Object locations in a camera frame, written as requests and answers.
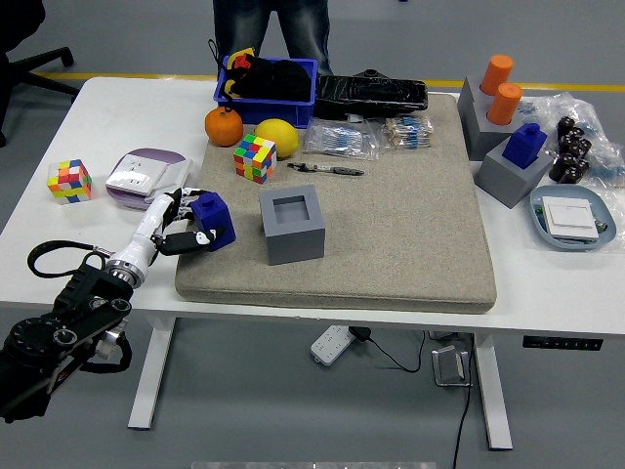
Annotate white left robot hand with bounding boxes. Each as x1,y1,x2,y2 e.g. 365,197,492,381
110,187,225,275

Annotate blue square seal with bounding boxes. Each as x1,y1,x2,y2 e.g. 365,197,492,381
189,191,237,252
501,122,548,170

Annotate grey square seal holder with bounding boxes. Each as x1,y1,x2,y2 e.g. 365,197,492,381
258,183,327,267
457,75,514,143
474,136,556,210
463,97,527,161

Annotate orange round seal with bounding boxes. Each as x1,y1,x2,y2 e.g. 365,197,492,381
486,82,524,126
479,54,515,97

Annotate white blank panel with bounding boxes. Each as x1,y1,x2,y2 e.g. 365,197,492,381
145,158,194,204

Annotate colourful puzzle cube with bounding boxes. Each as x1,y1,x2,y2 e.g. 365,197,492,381
232,133,278,186
47,158,94,206

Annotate orange fruit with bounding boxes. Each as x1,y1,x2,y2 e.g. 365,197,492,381
204,107,244,147

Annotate white table leg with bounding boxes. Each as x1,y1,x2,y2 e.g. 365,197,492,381
127,316,178,432
474,334,514,451

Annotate yellow lemon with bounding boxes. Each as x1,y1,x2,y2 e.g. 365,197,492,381
254,118,300,156

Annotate blue plastic bin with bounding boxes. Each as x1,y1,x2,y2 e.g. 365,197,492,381
213,55,319,130

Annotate black office chair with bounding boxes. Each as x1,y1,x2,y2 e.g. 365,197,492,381
0,0,80,148

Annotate yellow red toy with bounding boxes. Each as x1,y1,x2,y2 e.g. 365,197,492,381
223,47,257,69

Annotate black pen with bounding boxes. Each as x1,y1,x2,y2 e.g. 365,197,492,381
286,162,365,177

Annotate black fabric pouch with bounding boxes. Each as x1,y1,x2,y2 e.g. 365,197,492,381
229,56,313,103

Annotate clear bag blue resistors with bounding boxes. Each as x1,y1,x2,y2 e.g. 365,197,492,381
303,116,381,161

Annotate white power strip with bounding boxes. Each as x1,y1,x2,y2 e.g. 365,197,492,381
310,324,356,366

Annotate person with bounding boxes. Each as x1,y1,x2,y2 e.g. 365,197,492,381
212,0,335,77

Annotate grey-brown fabric mat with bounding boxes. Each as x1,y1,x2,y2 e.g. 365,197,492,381
174,92,498,316

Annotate clear bag tan resistors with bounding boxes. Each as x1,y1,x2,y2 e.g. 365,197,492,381
379,115,436,152

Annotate light-blue plastic tray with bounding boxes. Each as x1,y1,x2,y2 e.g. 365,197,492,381
528,184,617,252

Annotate black table control panel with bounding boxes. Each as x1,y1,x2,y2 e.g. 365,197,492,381
521,335,604,352

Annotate clear plastic bag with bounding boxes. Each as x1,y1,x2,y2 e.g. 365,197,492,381
585,188,625,255
516,91,625,192

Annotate white wall socket panel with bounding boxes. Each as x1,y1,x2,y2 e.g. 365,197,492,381
105,153,170,195

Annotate black cord loop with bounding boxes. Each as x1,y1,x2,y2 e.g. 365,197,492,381
207,38,234,79

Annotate black plug with cord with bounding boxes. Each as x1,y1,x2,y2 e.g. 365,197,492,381
349,325,427,374

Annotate silver metal bracket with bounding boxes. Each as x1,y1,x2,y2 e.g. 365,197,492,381
430,344,474,389

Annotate black floor cable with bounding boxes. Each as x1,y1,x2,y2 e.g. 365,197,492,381
451,349,475,469

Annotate white wall switch panel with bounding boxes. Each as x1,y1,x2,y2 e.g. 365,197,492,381
541,194,601,241

